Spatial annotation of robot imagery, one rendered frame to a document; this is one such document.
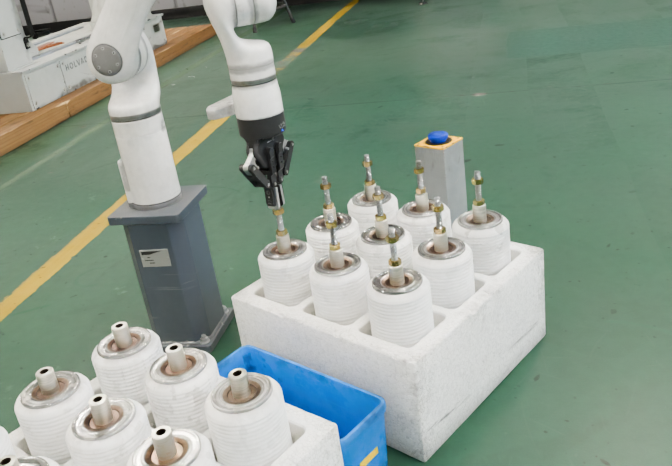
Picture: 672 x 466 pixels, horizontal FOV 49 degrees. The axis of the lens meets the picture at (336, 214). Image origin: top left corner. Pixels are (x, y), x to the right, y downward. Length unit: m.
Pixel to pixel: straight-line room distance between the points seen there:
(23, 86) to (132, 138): 2.27
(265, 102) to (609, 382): 0.72
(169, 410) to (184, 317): 0.50
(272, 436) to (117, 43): 0.71
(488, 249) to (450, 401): 0.26
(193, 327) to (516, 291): 0.63
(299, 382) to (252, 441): 0.31
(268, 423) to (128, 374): 0.25
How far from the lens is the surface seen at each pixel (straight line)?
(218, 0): 1.09
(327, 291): 1.13
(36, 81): 3.67
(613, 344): 1.39
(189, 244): 1.41
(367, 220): 1.36
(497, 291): 1.20
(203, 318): 1.48
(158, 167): 1.37
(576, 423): 1.22
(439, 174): 1.45
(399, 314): 1.06
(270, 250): 1.24
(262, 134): 1.13
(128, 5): 1.29
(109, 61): 1.31
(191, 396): 0.97
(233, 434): 0.90
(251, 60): 1.11
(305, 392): 1.20
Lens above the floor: 0.78
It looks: 23 degrees down
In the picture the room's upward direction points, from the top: 8 degrees counter-clockwise
